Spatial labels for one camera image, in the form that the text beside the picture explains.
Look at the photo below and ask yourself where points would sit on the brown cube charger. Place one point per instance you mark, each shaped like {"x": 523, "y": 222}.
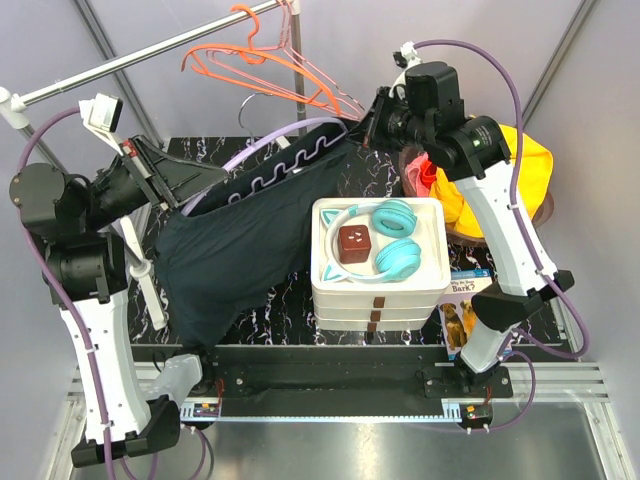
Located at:
{"x": 354, "y": 244}

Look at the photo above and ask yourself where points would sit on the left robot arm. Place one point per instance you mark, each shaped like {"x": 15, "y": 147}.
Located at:
{"x": 80, "y": 230}

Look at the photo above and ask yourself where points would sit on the pink shorts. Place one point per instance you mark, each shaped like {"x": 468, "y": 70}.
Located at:
{"x": 412, "y": 173}

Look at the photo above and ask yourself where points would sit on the brown translucent basket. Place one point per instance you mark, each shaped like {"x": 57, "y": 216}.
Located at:
{"x": 542, "y": 216}

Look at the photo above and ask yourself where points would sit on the orange plastic hanger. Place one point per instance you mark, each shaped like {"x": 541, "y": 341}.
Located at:
{"x": 260, "y": 60}

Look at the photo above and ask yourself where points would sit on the teal cat-ear headphones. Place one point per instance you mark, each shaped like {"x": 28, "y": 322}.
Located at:
{"x": 395, "y": 262}

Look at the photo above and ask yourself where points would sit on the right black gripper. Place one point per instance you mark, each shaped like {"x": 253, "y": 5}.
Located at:
{"x": 370, "y": 131}

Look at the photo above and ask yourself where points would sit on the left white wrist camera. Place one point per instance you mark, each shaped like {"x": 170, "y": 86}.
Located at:
{"x": 101, "y": 116}

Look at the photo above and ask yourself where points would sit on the orange shorts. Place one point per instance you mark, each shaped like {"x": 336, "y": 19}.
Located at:
{"x": 427, "y": 171}

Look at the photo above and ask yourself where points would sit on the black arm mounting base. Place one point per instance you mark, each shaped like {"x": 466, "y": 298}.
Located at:
{"x": 342, "y": 383}

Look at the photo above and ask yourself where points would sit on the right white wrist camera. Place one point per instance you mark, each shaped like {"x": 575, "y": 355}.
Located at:
{"x": 405, "y": 58}

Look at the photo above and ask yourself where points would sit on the dog picture book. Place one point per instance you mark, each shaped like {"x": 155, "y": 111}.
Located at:
{"x": 458, "y": 318}

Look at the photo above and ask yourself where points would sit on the yellow shorts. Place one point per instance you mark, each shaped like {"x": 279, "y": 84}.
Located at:
{"x": 520, "y": 165}

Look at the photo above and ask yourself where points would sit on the metal clothes rack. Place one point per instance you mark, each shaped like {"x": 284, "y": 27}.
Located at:
{"x": 13, "y": 107}

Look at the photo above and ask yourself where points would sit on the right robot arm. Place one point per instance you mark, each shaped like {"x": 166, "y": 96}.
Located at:
{"x": 426, "y": 112}

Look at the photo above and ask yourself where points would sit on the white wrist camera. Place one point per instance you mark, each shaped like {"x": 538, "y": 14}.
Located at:
{"x": 101, "y": 116}
{"x": 405, "y": 58}

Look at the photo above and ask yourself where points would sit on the navy blue shorts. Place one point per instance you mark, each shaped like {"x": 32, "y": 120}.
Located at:
{"x": 246, "y": 236}

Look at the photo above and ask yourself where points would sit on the white stacked storage box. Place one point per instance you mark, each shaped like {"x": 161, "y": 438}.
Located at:
{"x": 393, "y": 306}

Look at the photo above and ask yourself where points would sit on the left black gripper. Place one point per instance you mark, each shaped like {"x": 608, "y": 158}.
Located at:
{"x": 172, "y": 179}

